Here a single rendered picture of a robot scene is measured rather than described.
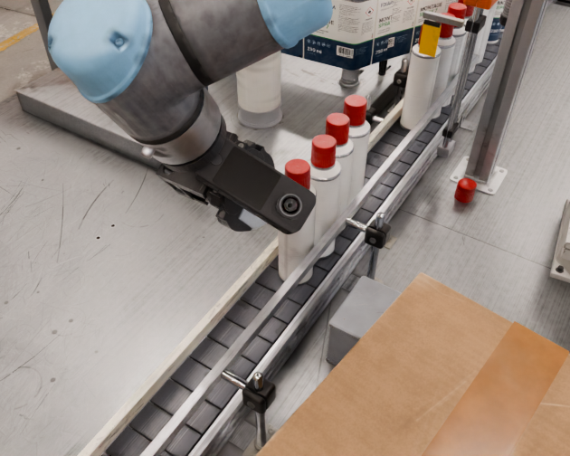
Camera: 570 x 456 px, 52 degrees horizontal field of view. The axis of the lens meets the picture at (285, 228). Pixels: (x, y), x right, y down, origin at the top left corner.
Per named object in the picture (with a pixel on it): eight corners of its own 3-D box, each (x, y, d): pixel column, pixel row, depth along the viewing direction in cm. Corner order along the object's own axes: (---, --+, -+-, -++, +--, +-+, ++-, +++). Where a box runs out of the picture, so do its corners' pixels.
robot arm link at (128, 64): (160, 28, 37) (44, 88, 38) (224, 117, 47) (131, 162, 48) (132, -53, 40) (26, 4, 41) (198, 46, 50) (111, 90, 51)
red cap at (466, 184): (476, 195, 108) (480, 182, 106) (468, 205, 106) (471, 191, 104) (459, 188, 110) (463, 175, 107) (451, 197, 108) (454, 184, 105)
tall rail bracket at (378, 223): (340, 269, 95) (348, 193, 83) (381, 288, 92) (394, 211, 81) (331, 281, 93) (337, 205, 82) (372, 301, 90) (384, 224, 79)
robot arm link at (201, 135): (220, 80, 48) (171, 164, 47) (239, 109, 52) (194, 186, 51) (151, 57, 51) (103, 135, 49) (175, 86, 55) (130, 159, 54)
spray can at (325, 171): (312, 232, 94) (317, 125, 80) (340, 244, 92) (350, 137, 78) (295, 251, 91) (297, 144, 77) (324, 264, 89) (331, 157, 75)
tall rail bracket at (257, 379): (232, 413, 77) (223, 340, 65) (278, 441, 74) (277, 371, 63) (217, 432, 75) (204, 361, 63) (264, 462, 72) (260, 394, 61)
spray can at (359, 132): (339, 191, 101) (348, 87, 87) (365, 202, 99) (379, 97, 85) (324, 208, 98) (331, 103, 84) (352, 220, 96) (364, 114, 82)
